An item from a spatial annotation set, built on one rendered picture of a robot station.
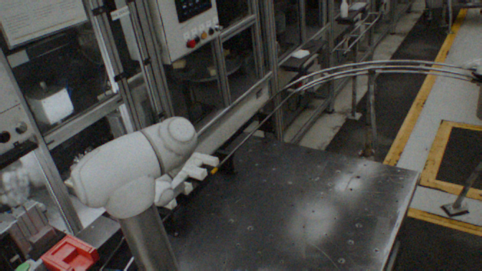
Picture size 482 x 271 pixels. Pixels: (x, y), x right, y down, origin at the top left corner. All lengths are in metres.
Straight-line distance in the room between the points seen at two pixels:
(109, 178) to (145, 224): 0.17
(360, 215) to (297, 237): 0.31
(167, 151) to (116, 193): 0.15
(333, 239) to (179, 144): 1.00
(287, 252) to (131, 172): 0.95
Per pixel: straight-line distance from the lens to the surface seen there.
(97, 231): 1.72
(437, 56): 5.33
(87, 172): 0.97
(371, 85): 3.05
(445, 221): 2.93
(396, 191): 2.04
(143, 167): 0.97
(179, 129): 0.98
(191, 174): 1.92
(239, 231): 1.85
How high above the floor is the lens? 1.99
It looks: 32 degrees down
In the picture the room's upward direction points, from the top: 9 degrees counter-clockwise
